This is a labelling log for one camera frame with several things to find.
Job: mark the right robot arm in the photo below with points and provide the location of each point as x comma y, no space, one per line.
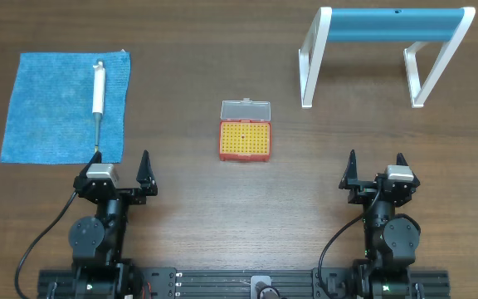
396,243

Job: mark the white and blue stand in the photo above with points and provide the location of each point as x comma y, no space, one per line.
396,25

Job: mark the blue cloth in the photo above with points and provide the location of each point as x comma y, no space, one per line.
52,108

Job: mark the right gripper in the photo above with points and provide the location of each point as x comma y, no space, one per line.
388,192

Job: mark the red and yellow tip box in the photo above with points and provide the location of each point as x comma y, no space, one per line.
244,139

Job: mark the mounting rail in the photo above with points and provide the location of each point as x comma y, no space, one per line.
222,284

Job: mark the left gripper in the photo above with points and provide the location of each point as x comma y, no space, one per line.
106,194

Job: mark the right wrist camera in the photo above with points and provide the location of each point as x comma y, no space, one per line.
399,173

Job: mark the white pipette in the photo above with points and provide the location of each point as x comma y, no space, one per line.
99,91

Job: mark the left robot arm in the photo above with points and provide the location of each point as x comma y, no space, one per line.
91,241

